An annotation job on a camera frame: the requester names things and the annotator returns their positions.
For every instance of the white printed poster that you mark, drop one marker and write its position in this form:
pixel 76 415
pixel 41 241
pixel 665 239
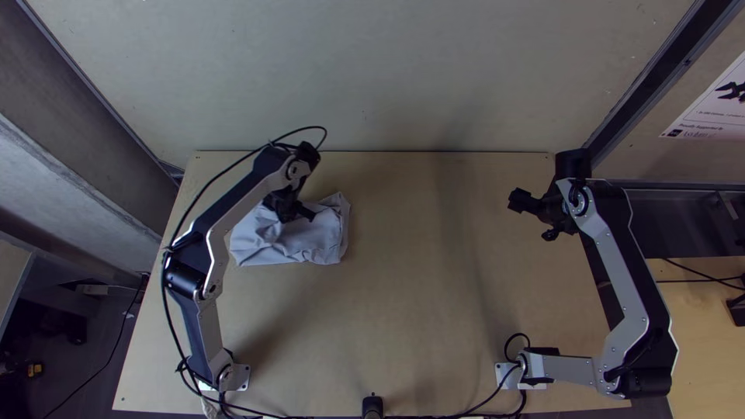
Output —
pixel 710 110

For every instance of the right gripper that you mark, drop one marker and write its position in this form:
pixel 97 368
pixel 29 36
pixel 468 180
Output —
pixel 547 212

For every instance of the light grey t-shirt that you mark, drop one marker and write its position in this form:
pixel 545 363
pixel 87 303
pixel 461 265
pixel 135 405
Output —
pixel 302 241

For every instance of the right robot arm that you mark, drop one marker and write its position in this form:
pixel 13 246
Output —
pixel 611 262

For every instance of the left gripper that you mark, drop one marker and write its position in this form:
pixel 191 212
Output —
pixel 285 205

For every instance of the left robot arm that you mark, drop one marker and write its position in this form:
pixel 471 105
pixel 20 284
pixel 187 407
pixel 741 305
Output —
pixel 233 215

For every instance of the black metal frame beam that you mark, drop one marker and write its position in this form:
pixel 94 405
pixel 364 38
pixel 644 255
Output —
pixel 652 75

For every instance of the pale wooden desk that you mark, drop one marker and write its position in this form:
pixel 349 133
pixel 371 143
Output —
pixel 704 361

